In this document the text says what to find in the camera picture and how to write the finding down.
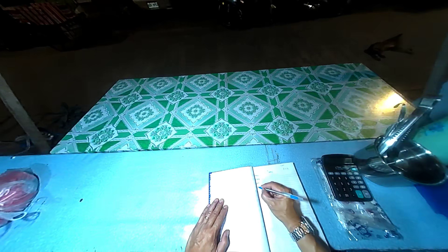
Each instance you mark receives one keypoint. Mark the red plastic bag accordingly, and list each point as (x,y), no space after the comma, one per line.
(16,192)

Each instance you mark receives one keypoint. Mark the dark grey upright post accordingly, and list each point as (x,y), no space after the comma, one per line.
(441,66)

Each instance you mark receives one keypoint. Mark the person's left index finger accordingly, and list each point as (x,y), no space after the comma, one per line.
(221,216)

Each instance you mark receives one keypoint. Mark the light green rounded object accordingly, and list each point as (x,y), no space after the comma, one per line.
(434,134)

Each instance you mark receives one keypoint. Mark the clear printed plastic bag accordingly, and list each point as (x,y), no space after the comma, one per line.
(364,218)

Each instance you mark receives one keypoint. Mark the black desktop calculator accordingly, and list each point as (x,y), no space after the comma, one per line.
(344,178)

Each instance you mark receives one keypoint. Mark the person's left ring finger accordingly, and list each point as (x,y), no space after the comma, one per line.
(211,210)

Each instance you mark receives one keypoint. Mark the person's right hand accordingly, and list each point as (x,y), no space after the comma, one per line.
(282,205)

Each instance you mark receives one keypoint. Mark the person's left thumb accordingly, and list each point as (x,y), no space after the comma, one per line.
(224,241)

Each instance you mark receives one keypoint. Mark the lined notebook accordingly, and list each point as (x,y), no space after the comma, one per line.
(241,196)

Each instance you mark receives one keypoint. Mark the blue and white pen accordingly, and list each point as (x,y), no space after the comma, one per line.
(282,193)

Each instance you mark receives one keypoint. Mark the person's right thumb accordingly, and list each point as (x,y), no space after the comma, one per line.
(265,198)

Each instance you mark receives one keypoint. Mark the person's left little finger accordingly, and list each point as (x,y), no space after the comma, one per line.
(203,214)

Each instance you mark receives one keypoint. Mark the person's right index finger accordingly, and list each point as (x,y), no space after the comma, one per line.
(271,185)

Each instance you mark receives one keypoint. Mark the pale upright post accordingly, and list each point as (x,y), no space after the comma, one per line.
(21,115)

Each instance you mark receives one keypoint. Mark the shiny metal pitcher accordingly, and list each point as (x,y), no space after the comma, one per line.
(374,168)

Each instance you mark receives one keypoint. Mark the green patterned tablecloth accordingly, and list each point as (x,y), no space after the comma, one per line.
(196,112)

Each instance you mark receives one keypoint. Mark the person's right forearm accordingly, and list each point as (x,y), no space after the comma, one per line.
(310,243)

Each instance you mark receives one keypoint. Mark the dark blue flat object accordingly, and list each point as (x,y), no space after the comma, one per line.
(432,199)

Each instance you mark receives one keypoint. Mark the person's left middle finger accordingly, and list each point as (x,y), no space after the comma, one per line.
(216,212)

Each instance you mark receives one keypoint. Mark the person's left hand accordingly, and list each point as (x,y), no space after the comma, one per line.
(203,235)

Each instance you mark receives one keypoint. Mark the vehicle with license plate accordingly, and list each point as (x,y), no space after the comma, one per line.
(152,5)

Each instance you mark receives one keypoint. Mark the brown dog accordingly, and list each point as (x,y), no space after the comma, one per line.
(385,46)

